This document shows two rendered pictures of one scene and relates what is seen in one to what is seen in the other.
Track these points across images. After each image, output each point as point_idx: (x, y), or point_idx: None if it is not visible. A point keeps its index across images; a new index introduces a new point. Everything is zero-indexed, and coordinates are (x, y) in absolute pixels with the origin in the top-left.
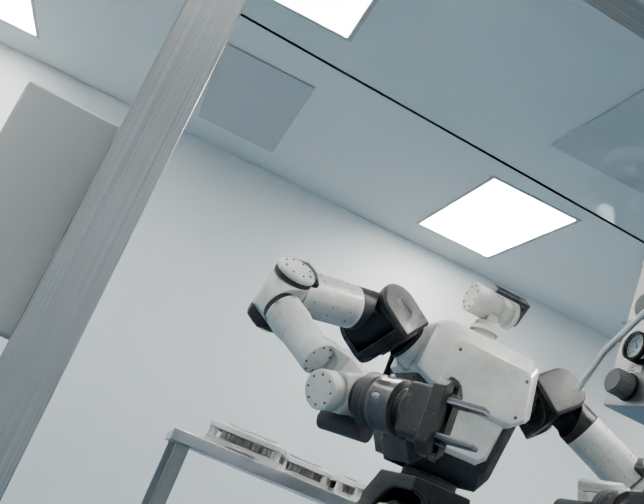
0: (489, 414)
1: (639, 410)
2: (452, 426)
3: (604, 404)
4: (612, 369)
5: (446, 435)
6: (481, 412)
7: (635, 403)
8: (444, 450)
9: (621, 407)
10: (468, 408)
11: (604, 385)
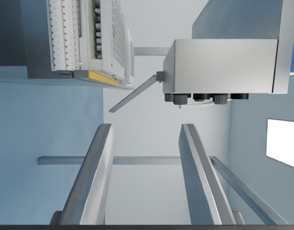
0: (186, 124)
1: (169, 87)
2: (140, 227)
3: (173, 92)
4: (186, 103)
5: (104, 206)
6: (179, 145)
7: (170, 93)
8: (10, 226)
9: (170, 91)
10: (183, 174)
11: (178, 104)
